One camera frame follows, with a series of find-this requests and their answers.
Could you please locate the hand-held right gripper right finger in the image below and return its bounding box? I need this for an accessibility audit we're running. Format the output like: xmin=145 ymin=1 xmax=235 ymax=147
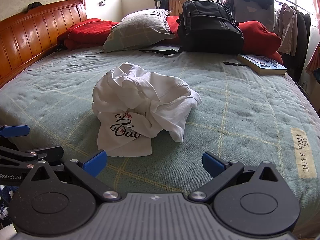
xmin=188 ymin=151 xmax=278 ymax=202

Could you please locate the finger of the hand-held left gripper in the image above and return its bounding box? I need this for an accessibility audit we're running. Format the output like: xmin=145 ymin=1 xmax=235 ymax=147
xmin=0 ymin=145 xmax=64 ymax=167
xmin=0 ymin=124 xmax=30 ymax=138

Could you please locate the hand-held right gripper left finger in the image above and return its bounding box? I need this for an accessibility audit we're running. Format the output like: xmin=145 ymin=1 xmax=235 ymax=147
xmin=31 ymin=149 xmax=121 ymax=201

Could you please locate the white printed t-shirt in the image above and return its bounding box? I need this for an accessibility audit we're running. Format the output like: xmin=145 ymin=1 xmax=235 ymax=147
xmin=92 ymin=62 xmax=202 ymax=157

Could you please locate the blue floral cloth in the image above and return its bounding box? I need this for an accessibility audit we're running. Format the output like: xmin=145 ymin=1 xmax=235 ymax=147
xmin=0 ymin=185 xmax=18 ymax=227

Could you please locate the wooden headboard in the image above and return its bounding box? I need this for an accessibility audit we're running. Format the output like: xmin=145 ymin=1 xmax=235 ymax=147
xmin=0 ymin=0 xmax=88 ymax=88

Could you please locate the blue paperback book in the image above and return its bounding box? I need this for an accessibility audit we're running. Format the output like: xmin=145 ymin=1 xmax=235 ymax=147
xmin=237 ymin=54 xmax=287 ymax=75

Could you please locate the red folded quilt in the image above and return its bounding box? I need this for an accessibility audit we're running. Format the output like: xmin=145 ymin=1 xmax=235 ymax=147
xmin=57 ymin=18 xmax=119 ymax=51

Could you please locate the small dark cloth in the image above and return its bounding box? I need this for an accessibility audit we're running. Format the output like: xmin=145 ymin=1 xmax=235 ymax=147
xmin=26 ymin=2 xmax=43 ymax=12

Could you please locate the red cushion behind backpack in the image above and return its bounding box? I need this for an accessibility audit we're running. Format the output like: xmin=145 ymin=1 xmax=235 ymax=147
xmin=239 ymin=21 xmax=284 ymax=65

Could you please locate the grey pillow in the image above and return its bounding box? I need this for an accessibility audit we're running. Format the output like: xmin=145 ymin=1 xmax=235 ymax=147
xmin=101 ymin=9 xmax=176 ymax=53

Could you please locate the black backpack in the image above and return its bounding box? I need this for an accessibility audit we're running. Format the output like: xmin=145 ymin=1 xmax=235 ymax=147
xmin=139 ymin=0 xmax=245 ymax=55

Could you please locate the red pillow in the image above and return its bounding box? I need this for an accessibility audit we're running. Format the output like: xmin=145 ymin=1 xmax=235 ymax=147
xmin=166 ymin=16 xmax=181 ymax=38

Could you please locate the black hanging coat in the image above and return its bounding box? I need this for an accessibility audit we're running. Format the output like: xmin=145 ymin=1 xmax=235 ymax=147
xmin=292 ymin=6 xmax=312 ymax=83

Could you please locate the beige hanging jacket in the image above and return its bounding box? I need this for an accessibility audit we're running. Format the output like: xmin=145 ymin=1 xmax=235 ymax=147
xmin=274 ymin=3 xmax=299 ymax=57

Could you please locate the grey garment cover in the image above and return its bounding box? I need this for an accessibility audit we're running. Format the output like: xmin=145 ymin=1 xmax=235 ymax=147
xmin=235 ymin=0 xmax=275 ymax=27

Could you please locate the cardboard box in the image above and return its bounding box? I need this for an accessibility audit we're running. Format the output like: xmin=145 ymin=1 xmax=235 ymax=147
xmin=169 ymin=0 xmax=186 ymax=16

